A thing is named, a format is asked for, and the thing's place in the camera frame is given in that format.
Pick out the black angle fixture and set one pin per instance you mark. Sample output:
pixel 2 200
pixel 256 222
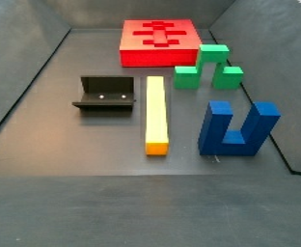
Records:
pixel 105 91

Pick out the red slotted board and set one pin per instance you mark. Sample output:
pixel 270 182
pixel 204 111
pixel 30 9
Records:
pixel 158 43

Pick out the long yellow bar block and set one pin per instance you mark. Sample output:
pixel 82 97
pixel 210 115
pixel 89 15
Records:
pixel 156 127

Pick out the blue U-shaped block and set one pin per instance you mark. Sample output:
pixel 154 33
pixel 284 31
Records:
pixel 220 141

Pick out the green stepped arch block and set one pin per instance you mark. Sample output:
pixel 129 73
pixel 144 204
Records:
pixel 226 77

